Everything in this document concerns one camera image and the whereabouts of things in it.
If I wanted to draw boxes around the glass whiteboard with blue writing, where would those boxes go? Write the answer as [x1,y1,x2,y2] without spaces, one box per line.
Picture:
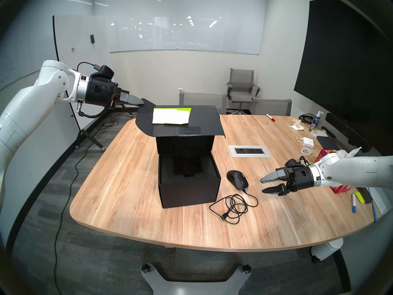
[0,0,59,92]

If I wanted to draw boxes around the white freestanding whiteboard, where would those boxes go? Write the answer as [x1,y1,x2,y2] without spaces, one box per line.
[53,15,134,152]

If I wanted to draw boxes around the shiny clear tape strip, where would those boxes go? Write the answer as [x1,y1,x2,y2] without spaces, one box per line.
[177,126,202,136]

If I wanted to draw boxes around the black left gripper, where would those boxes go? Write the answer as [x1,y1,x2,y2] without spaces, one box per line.
[88,75,145,109]

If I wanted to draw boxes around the black cardboard box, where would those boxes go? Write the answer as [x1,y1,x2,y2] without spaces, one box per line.
[135,98,226,209]

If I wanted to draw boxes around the wall-mounted glass whiteboard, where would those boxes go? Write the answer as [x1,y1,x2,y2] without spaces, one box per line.
[92,0,267,55]

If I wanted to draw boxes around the white power adapter with cable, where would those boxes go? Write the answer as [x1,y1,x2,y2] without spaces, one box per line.
[296,136,318,158]

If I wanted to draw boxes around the whiteboard cleaner spray bottle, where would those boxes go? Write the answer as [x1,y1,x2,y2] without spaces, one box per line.
[309,111,324,132]

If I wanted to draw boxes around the large black wall screen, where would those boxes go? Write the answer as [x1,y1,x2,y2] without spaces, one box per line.
[294,0,393,163]

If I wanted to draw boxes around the black flat eraser block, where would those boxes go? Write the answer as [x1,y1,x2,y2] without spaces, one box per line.
[357,187,373,204]

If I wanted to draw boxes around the black wired computer mouse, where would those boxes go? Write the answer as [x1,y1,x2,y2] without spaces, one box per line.
[209,170,259,225]

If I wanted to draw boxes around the black keyboard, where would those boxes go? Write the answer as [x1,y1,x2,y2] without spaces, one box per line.
[316,136,341,152]

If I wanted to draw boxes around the silver table power outlet panel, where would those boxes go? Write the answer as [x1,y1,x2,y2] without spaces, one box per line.
[228,145,272,158]

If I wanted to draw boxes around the grey ribbed mesh chair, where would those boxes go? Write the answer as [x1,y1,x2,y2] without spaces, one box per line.
[179,90,228,115]

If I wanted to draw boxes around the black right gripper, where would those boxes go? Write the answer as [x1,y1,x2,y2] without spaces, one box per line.
[260,167,314,197]

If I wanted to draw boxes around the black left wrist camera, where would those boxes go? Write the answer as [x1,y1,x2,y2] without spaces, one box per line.
[92,65,115,80]

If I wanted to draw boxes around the black hanging cable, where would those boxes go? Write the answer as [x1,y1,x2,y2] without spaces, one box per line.
[54,125,92,295]

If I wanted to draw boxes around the lime green sticky note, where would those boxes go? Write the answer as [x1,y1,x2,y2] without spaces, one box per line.
[153,107,193,125]

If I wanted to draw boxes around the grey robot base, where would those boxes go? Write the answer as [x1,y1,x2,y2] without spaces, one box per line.
[141,262,252,295]

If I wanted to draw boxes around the colourful floral tissue box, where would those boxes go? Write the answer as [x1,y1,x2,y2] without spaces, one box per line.
[316,147,363,194]

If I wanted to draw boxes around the grey office chair with armrests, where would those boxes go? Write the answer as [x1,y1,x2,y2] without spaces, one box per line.
[226,68,261,115]

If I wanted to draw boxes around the pale yellow sticky note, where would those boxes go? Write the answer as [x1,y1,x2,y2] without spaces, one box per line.
[152,108,191,125]

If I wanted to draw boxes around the black floor cables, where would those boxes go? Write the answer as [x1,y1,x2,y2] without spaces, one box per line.
[92,112,135,135]

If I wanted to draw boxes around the black video conference bar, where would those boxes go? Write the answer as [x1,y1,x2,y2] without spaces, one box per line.
[325,112,372,153]

